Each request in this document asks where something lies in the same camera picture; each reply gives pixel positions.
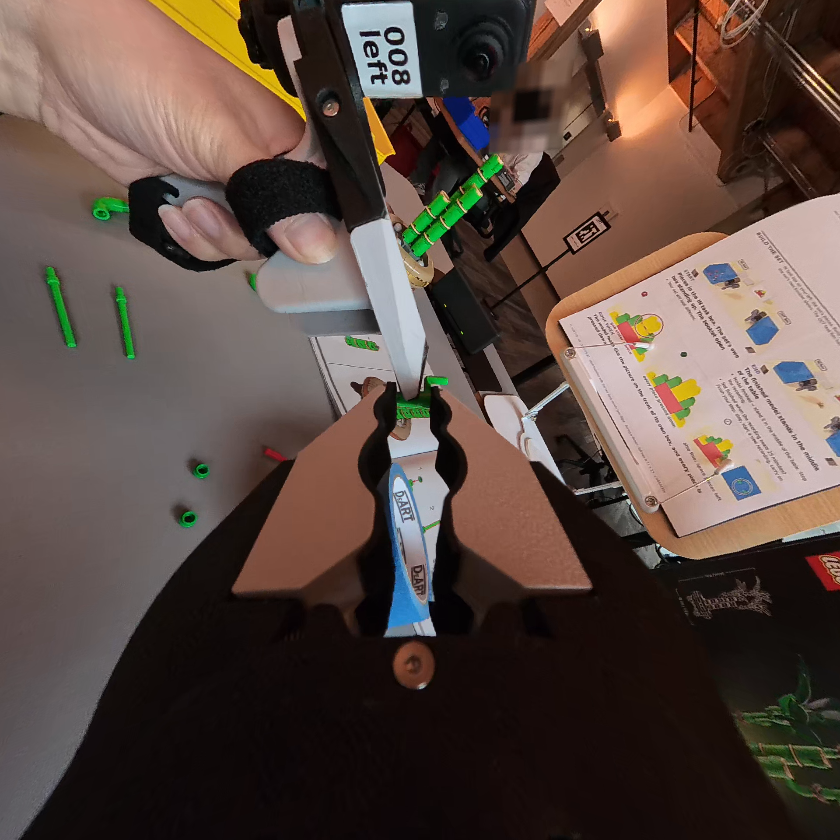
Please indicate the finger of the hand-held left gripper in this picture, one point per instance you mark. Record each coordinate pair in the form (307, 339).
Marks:
(390, 295)

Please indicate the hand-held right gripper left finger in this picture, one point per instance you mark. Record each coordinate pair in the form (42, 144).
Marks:
(308, 525)

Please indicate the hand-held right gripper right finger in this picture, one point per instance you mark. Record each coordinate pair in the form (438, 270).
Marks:
(518, 525)

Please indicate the green lego stem assembly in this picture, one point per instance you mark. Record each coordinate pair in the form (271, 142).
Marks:
(410, 392)

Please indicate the red lego pin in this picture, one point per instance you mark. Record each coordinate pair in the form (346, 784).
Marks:
(275, 454)

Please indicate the lego instruction booklet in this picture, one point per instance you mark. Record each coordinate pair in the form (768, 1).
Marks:
(334, 374)

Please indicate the lego bamboo pot model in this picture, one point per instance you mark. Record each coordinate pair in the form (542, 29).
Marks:
(446, 210)

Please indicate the long green lego rod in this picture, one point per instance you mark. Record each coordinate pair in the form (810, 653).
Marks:
(124, 321)
(60, 308)

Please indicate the black lego set box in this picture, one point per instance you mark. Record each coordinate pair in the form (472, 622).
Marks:
(754, 656)

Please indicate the person's left hand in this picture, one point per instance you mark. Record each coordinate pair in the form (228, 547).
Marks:
(131, 79)

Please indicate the black rectangular device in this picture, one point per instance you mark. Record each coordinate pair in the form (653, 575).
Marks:
(469, 315)

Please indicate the blue masking tape roll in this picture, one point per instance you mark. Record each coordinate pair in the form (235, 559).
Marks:
(403, 558)

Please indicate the white stand base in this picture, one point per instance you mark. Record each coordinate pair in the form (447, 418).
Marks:
(505, 413)

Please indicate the small marker sign on stand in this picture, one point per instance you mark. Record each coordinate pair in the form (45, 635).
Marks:
(586, 231)

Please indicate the wooden instruction board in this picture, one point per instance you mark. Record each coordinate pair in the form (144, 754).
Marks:
(623, 279)

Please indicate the printed instruction sheet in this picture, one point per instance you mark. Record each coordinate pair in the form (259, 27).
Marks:
(722, 394)

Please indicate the yellow plastic bin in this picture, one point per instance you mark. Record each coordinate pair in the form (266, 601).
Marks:
(210, 26)

